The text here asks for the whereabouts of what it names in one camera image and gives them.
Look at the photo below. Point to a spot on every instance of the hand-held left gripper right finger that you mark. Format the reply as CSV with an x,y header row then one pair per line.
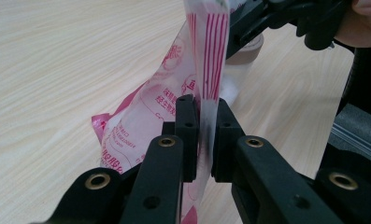
x,y
267,186

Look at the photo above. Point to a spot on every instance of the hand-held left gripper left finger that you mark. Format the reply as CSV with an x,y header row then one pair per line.
x,y
158,186

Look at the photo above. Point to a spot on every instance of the tan rimmed jar lid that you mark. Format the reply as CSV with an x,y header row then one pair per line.
x,y
248,53

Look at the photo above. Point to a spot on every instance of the glass jar with white powder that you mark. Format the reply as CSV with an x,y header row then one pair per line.
x,y
237,79

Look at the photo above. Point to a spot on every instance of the pink and white plastic bag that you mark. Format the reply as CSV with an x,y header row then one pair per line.
x,y
142,124

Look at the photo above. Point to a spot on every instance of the black curtain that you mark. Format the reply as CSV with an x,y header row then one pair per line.
x,y
367,81

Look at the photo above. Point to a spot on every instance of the metal floor rail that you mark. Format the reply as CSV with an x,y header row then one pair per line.
x,y
357,138

